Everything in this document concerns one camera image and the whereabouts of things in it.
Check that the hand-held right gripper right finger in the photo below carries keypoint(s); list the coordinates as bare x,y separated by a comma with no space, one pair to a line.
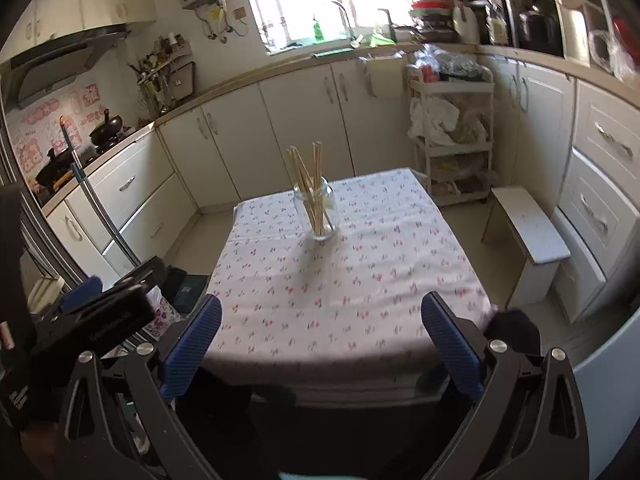
450,347

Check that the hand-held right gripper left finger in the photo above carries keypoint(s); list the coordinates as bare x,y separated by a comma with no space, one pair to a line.
192,347

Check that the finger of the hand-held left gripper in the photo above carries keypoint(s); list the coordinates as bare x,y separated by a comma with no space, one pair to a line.
142,274
82,294

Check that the clear glass jar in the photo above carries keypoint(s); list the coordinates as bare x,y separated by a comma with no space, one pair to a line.
327,220

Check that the bunch of wooden chopsticks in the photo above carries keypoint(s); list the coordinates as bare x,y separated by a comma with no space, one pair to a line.
316,175

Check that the pink printed plastic bag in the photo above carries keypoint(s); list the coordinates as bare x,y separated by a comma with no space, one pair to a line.
165,315

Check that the dark blue dustpan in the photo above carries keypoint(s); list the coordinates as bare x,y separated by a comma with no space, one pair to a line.
187,290

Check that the cherry print tablecloth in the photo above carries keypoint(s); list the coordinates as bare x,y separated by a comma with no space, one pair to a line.
390,270

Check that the black frying pan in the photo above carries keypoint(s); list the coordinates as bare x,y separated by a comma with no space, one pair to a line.
52,170

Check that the small white step stool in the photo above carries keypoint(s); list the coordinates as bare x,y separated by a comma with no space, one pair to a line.
535,235

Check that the black wok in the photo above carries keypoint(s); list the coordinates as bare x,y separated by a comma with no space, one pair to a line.
107,132

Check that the white trolley rack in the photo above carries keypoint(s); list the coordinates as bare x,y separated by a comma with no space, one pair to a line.
480,160

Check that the bag of green vegetables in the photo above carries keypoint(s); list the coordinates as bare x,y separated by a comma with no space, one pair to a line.
467,132

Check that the cream base kitchen cabinets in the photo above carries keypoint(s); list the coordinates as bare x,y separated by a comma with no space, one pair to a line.
295,120

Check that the grey range hood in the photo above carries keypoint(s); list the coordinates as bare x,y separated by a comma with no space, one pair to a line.
55,65

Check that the white plastic bag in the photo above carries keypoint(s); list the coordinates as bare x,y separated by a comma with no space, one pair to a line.
432,117

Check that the cream hanging waste bin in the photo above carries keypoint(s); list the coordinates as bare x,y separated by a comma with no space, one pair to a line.
382,77

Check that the clear plastic bag of groceries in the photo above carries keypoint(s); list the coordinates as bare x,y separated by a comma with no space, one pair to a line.
450,62

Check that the green dish soap bottle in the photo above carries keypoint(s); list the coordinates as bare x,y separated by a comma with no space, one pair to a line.
319,30

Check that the kitchen window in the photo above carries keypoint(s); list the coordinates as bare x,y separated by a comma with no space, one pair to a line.
295,0

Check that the green cloth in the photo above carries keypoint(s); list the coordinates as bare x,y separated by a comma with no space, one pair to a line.
381,40

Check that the white kettle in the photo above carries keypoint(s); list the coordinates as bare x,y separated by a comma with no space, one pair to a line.
466,25

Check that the black air fryer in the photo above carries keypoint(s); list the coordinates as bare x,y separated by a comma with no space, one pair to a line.
540,32

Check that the stack of cookware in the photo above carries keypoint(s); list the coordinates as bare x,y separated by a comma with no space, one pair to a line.
432,17

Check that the chrome kitchen faucet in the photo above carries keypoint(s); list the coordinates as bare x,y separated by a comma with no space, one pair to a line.
345,12

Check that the white countertop appliance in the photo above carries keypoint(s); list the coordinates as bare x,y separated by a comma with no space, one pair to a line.
575,30

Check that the metal kitchen shelf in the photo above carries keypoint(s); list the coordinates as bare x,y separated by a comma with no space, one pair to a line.
507,5

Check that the metal sliding door frame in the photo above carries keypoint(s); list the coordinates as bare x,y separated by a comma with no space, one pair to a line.
35,225

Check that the pink wall stickers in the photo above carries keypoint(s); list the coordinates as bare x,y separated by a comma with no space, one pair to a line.
45,120

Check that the wall utensil rack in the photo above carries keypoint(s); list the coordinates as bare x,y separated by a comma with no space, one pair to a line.
175,82

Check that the cream wall cabinets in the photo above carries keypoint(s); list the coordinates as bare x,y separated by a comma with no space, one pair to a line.
100,5

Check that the wall socket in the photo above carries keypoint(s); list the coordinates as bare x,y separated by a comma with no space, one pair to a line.
240,12

